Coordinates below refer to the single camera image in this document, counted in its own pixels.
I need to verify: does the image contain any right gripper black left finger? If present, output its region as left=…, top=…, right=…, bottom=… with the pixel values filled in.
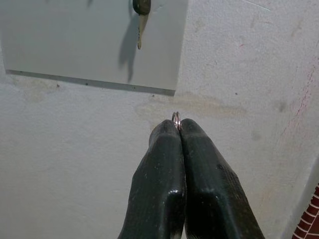
left=117, top=119, right=187, bottom=239

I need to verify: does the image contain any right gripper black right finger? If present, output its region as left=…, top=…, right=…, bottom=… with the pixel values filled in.
left=179, top=118, right=266, bottom=239

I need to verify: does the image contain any silver key bunch with ring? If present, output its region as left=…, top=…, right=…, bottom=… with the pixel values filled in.
left=171, top=111, right=184, bottom=131

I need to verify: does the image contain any red brick-patterned panel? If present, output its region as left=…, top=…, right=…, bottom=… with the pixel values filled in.
left=291, top=185, right=319, bottom=239

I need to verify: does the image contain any grey metal key board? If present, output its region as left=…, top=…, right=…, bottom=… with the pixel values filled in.
left=0, top=0, right=189, bottom=97

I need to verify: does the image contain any black-headed hanging key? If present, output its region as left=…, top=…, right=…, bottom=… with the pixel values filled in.
left=132, top=0, right=152, bottom=51

